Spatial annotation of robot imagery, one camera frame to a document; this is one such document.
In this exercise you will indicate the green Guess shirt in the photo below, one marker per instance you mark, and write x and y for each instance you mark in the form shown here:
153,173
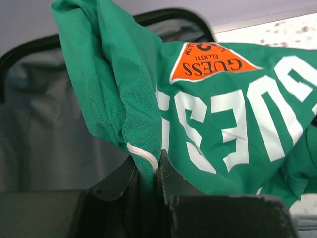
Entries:
234,118

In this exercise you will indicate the black open suitcase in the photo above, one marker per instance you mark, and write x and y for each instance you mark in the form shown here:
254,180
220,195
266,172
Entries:
71,112

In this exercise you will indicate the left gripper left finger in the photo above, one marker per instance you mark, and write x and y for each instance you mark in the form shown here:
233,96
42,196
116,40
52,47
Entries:
106,210

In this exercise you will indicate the light blue jeans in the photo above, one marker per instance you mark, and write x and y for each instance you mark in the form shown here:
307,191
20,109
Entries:
304,213

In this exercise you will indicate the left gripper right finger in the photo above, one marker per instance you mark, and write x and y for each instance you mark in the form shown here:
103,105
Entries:
188,213

